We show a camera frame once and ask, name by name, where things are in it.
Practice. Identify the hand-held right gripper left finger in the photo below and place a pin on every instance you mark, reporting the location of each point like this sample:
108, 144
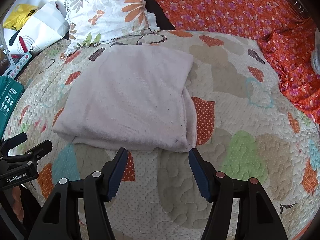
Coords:
116, 177

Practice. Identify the grey sock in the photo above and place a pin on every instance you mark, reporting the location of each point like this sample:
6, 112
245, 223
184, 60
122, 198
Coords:
316, 60

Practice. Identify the perforated metal bar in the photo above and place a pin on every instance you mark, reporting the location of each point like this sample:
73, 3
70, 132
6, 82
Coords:
6, 47

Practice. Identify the white cardigan with orange flowers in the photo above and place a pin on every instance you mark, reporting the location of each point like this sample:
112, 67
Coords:
130, 100

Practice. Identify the white paper bag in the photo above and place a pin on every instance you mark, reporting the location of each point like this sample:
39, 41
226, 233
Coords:
37, 27

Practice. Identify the quilted patchwork bed cover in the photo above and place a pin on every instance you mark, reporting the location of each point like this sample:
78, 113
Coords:
237, 120

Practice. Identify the orange floral cloth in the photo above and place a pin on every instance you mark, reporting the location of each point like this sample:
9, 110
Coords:
240, 10

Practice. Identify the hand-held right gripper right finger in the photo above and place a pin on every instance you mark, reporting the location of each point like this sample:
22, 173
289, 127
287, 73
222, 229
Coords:
201, 177

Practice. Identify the yellow plastic bag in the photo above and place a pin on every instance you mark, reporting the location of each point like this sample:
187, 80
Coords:
20, 16

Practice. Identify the green box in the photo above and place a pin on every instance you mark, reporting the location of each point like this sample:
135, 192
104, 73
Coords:
7, 100

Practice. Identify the flat box with coloured dots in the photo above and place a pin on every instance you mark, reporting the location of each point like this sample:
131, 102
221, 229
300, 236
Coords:
20, 63

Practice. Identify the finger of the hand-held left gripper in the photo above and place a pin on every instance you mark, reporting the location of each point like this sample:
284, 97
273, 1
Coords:
35, 152
15, 140

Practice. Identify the white floral pillow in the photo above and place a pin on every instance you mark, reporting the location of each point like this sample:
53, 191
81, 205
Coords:
107, 10

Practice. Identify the person's left hand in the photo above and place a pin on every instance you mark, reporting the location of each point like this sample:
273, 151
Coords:
17, 202

